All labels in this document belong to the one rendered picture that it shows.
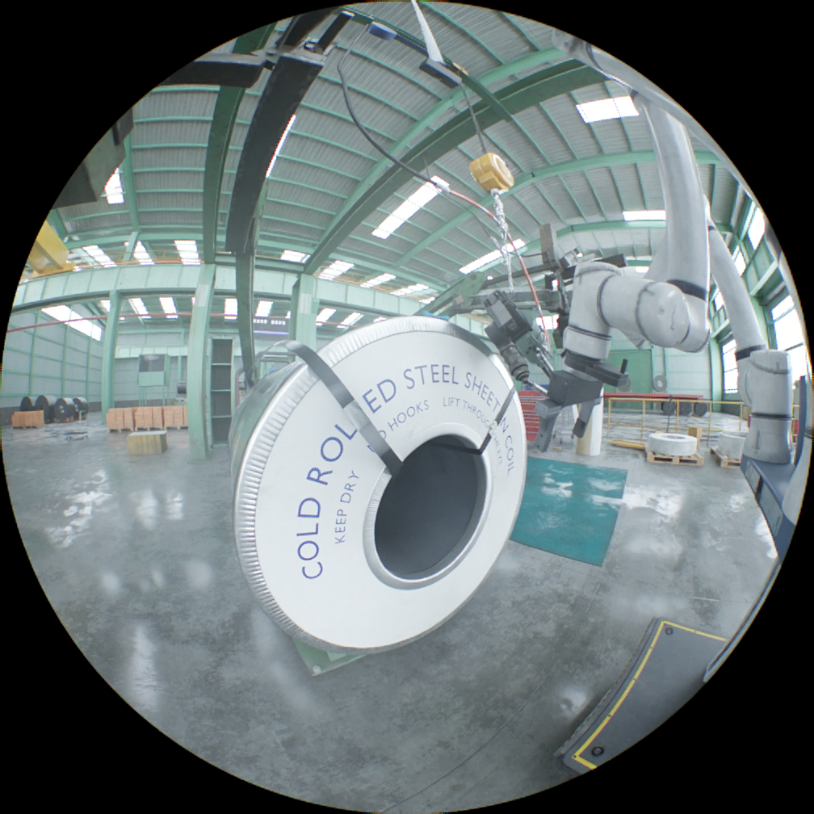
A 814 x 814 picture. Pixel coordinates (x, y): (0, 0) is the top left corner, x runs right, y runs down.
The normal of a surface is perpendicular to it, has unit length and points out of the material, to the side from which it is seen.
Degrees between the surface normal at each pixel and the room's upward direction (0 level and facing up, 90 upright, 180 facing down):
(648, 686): 0
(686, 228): 99
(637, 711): 0
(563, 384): 97
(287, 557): 90
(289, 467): 90
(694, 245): 105
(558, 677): 0
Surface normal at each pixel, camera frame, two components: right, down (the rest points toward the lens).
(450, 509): -0.70, -0.43
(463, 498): -0.76, -0.20
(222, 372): 0.62, 0.04
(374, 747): 0.00, -1.00
